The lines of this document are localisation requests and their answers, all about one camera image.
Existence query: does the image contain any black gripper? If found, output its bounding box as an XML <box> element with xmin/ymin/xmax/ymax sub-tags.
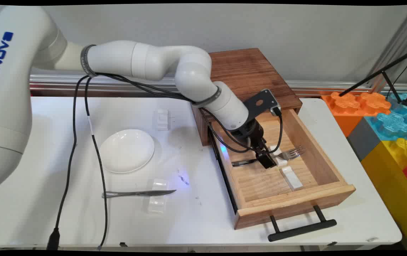
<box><xmin>230</xmin><ymin>119</ymin><xmax>278</xmax><ymax>170</ymax></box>

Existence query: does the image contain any silver table knife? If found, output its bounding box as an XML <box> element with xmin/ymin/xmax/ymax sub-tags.
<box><xmin>102</xmin><ymin>190</ymin><xmax>177</xmax><ymax>199</ymax></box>

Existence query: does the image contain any small white cutlery rest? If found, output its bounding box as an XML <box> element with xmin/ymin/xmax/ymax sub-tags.
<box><xmin>280</xmin><ymin>166</ymin><xmax>304</xmax><ymax>191</ymax></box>
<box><xmin>269</xmin><ymin>145</ymin><xmax>288</xmax><ymax>167</ymax></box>
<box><xmin>152</xmin><ymin>108</ymin><xmax>170</xmax><ymax>132</ymax></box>

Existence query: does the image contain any silver fork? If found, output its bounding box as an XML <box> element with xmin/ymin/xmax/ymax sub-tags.
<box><xmin>232</xmin><ymin>145</ymin><xmax>306</xmax><ymax>167</ymax></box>

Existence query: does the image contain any light wooden drawer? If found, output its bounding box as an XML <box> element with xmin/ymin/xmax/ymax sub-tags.
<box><xmin>209</xmin><ymin>109</ymin><xmax>356</xmax><ymax>230</ymax></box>

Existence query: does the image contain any dark wooden cabinet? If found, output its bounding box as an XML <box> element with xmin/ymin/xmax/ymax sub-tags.
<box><xmin>191</xmin><ymin>48</ymin><xmax>303</xmax><ymax>146</ymax></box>

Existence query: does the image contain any orange foam block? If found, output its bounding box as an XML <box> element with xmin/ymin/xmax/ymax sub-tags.
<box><xmin>321</xmin><ymin>92</ymin><xmax>392</xmax><ymax>138</ymax></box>

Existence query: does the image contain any long white cutlery rest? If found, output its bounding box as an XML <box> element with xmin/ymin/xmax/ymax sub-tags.
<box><xmin>148</xmin><ymin>178</ymin><xmax>170</xmax><ymax>214</ymax></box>

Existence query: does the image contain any yellow foam block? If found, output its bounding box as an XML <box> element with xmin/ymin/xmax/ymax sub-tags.
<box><xmin>361</xmin><ymin>138</ymin><xmax>407</xmax><ymax>251</ymax></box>

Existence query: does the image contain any blue foam block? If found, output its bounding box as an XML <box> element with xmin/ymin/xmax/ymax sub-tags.
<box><xmin>365</xmin><ymin>93</ymin><xmax>407</xmax><ymax>142</ymax></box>

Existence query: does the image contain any white round plate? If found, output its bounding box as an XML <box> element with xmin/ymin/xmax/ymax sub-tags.
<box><xmin>99</xmin><ymin>129</ymin><xmax>155</xmax><ymax>174</ymax></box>

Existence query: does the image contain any black tripod stand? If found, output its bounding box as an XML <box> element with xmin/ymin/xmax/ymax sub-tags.
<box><xmin>338</xmin><ymin>46</ymin><xmax>407</xmax><ymax>109</ymax></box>

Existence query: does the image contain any black drawer slide rail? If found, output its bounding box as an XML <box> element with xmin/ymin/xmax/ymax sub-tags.
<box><xmin>208</xmin><ymin>128</ymin><xmax>239</xmax><ymax>214</ymax></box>

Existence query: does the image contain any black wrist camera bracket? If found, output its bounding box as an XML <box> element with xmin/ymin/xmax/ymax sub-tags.
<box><xmin>243</xmin><ymin>89</ymin><xmax>282</xmax><ymax>118</ymax></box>

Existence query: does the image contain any black drawer handle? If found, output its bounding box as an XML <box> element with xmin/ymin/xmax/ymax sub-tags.
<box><xmin>268</xmin><ymin>205</ymin><xmax>337</xmax><ymax>242</ymax></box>

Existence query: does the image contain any aluminium rail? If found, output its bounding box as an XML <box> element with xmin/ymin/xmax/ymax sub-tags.
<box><xmin>29</xmin><ymin>74</ymin><xmax>407</xmax><ymax>97</ymax></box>

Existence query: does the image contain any thin black cable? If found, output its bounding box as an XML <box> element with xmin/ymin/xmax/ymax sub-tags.
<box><xmin>84</xmin><ymin>76</ymin><xmax>109</xmax><ymax>250</ymax></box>

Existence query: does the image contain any thick black cable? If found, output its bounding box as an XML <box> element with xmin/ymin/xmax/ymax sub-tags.
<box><xmin>46</xmin><ymin>74</ymin><xmax>93</xmax><ymax>250</ymax></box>

